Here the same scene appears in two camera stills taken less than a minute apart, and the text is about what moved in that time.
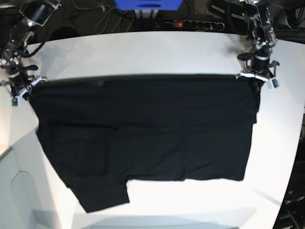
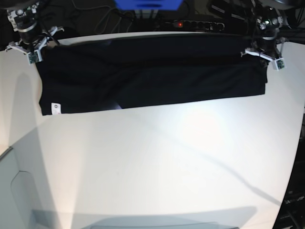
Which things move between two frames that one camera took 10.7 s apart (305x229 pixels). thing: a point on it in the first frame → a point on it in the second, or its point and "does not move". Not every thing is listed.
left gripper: (19, 81) → (32, 39)
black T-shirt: (105, 131) → (95, 74)
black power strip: (208, 25) does not move
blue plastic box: (148, 5) does not move
